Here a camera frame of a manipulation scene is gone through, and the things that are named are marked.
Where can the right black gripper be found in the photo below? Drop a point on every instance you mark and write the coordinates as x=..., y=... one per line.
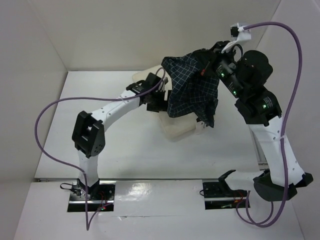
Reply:
x=210, y=59

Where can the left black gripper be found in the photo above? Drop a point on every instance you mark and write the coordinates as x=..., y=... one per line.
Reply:
x=162, y=104

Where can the cream pillow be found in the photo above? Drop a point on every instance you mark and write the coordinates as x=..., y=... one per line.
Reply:
x=173, y=128

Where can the dark checked pillowcase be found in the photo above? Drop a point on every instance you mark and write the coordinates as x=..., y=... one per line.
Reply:
x=191, y=92

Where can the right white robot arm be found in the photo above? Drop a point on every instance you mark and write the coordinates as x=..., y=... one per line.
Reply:
x=262, y=113

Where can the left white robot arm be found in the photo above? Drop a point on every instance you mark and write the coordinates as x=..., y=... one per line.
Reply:
x=90, y=127

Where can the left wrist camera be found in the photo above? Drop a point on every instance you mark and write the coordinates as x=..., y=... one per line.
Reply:
x=163, y=83

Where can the aluminium rail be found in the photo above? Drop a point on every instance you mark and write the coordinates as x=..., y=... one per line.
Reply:
x=261, y=159

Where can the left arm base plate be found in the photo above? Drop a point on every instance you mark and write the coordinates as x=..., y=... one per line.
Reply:
x=102, y=198

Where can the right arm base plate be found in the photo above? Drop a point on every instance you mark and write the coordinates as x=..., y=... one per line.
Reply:
x=217, y=198

